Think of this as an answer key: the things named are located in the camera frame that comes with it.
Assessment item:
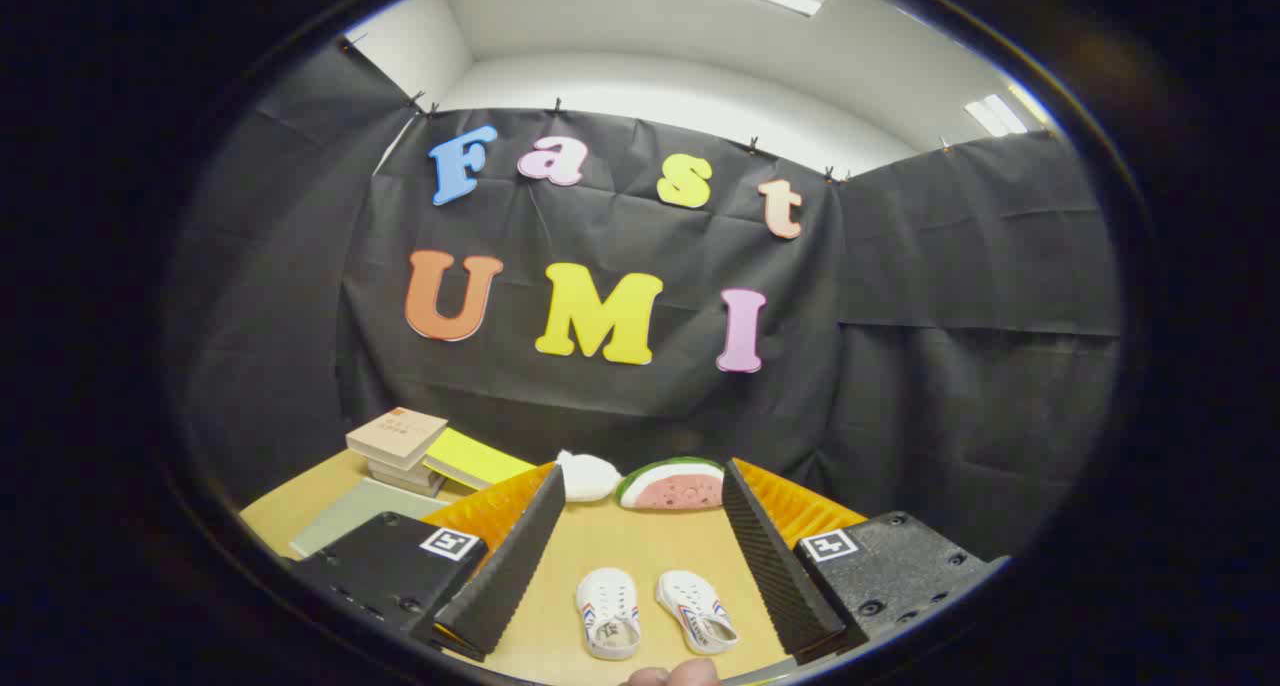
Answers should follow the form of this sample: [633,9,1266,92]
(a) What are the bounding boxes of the white plush toy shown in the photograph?
[555,450,623,503]

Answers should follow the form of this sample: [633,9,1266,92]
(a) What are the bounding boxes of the white canvas shoe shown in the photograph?
[575,567,642,661]
[655,569,741,656]

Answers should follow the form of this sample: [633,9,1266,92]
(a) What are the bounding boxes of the tan paperback book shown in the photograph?
[346,407,449,471]

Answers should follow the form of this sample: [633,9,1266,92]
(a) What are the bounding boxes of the black backdrop cloth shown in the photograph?
[165,36,1126,567]

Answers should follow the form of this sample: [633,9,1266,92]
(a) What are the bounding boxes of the small ceiling light panel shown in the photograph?
[964,93,1031,138]

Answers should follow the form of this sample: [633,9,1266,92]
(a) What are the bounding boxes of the grey-green fabric storage box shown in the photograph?
[288,476,451,559]

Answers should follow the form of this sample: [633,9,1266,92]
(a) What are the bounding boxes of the dark blue book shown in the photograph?
[370,470,447,498]

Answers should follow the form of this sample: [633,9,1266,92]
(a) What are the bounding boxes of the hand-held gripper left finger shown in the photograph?
[285,461,568,664]

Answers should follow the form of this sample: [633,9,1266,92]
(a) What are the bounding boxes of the watermelon slice plush toy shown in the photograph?
[615,456,726,511]

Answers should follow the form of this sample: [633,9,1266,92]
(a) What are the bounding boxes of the yellow book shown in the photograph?
[422,427,537,492]

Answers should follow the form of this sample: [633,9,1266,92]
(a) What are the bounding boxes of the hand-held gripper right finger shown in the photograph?
[720,457,1009,665]

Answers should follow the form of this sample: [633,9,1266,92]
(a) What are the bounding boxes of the cream book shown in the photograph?
[365,456,443,488]

